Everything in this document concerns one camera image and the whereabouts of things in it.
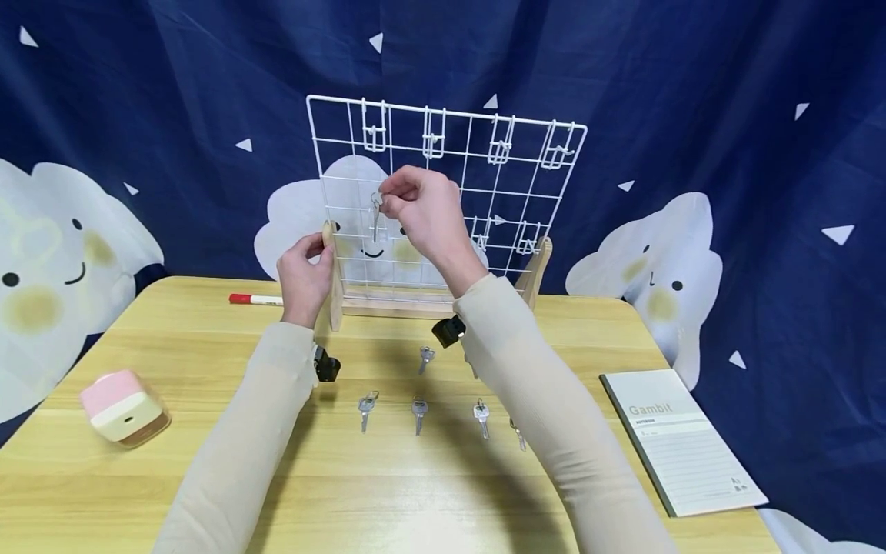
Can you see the person's right hand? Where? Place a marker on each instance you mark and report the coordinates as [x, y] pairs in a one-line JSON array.
[[432, 219]]

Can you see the person's left hand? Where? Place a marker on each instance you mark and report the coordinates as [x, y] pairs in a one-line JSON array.
[[303, 285]]

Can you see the person's right index finger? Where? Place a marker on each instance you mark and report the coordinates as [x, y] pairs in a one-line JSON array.
[[401, 181]]

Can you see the person's left fingers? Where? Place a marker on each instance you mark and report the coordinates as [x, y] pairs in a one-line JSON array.
[[317, 246]]

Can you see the person's right fingers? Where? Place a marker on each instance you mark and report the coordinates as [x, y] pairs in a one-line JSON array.
[[410, 227]]

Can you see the person's right thumb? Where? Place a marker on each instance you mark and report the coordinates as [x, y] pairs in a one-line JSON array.
[[396, 206]]

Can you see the silver metal key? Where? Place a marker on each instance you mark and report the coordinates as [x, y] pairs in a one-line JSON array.
[[375, 225]]

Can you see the person's right forearm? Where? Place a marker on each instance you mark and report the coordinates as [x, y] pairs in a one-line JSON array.
[[547, 415]]

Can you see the person's left forearm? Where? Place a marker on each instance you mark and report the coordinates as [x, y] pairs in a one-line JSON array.
[[242, 446]]

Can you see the red and white pen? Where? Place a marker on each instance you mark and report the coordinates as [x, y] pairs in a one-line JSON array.
[[255, 299]]

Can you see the black wrist band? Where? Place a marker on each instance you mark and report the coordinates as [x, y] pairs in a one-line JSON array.
[[448, 331], [327, 365]]

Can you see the group of silver keys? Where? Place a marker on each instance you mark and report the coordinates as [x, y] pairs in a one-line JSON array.
[[419, 409]]

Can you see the pink and cream box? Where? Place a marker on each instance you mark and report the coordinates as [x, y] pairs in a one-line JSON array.
[[121, 406]]

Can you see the white notebook with green spine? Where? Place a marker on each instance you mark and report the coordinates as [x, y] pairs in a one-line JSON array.
[[682, 446]]

